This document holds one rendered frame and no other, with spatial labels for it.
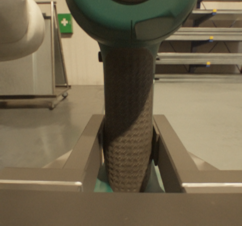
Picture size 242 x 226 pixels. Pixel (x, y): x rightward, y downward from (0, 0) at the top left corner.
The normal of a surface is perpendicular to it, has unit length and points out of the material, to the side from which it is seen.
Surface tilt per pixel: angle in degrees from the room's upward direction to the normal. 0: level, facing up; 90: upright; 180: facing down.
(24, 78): 78
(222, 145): 0
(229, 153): 0
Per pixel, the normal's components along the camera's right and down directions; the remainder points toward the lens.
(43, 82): 0.03, 0.07
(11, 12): 0.80, 0.59
